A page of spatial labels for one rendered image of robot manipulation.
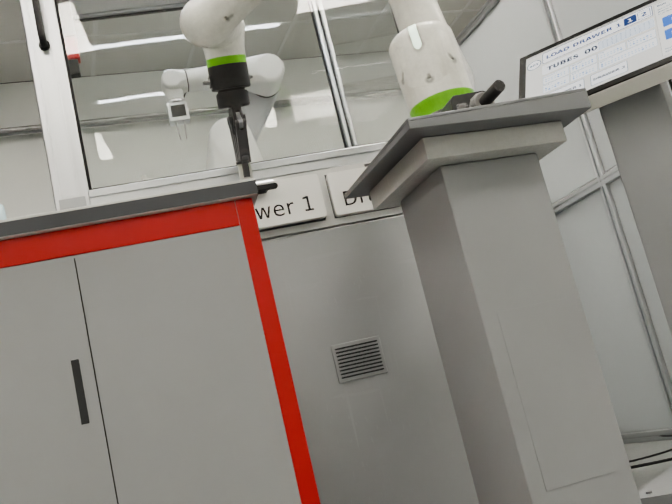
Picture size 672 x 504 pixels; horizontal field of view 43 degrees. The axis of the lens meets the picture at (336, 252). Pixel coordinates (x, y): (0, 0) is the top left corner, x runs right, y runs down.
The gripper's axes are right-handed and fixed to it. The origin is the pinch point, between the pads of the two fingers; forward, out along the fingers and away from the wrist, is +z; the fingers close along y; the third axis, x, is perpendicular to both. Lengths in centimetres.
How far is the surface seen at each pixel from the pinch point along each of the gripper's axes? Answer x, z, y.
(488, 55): 149, -31, -178
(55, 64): -38, -34, -19
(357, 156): 29.3, -0.4, -6.1
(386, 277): 29.0, 29.2, 4.5
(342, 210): 21.8, 11.7, -0.1
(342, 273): 18.5, 26.3, 3.4
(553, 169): 152, 23, -134
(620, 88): 91, -7, 16
